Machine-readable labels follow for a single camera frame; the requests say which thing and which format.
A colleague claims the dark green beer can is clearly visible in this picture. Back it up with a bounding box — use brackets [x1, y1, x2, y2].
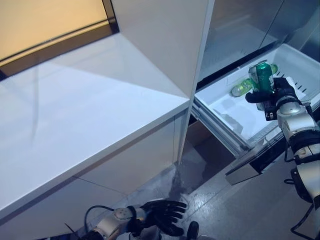
[248, 60, 276, 111]

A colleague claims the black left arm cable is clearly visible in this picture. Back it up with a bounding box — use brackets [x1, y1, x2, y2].
[83, 204, 118, 235]

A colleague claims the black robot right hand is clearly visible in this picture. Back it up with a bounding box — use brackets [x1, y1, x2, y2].
[244, 76, 298, 111]

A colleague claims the black framed tan window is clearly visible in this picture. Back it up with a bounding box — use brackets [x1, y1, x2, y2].
[0, 0, 121, 79]

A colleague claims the stainless steel fridge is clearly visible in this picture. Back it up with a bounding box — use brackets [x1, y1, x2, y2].
[196, 0, 320, 85]

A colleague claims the black robot foot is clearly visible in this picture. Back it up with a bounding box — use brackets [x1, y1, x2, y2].
[187, 221, 200, 240]

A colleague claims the white counter cabinet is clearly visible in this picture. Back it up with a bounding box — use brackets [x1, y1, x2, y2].
[0, 32, 191, 240]

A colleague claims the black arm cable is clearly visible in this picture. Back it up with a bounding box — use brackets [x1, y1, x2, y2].
[83, 204, 118, 235]
[283, 147, 320, 240]

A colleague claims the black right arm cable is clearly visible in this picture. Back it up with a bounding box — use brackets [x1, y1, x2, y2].
[283, 147, 320, 240]

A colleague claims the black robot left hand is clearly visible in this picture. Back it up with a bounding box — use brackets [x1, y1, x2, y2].
[139, 198, 188, 237]

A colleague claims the tall white cabinet panel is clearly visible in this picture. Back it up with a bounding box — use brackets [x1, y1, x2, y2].
[111, 0, 216, 165]

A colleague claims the white fridge drawer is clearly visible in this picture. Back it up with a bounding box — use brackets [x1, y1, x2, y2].
[189, 43, 320, 186]

